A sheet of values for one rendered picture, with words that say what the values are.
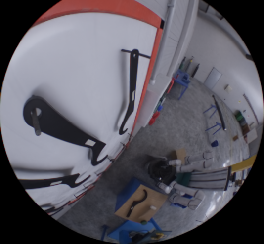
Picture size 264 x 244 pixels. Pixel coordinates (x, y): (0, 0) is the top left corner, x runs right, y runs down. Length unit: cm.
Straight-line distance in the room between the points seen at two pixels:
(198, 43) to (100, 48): 878
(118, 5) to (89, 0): 6
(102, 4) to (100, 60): 12
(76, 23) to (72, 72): 9
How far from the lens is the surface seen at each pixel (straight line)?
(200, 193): 132
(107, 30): 19
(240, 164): 230
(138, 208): 160
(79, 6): 16
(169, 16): 60
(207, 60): 902
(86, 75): 18
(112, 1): 20
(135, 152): 235
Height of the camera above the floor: 230
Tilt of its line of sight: 54 degrees down
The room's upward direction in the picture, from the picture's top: 11 degrees clockwise
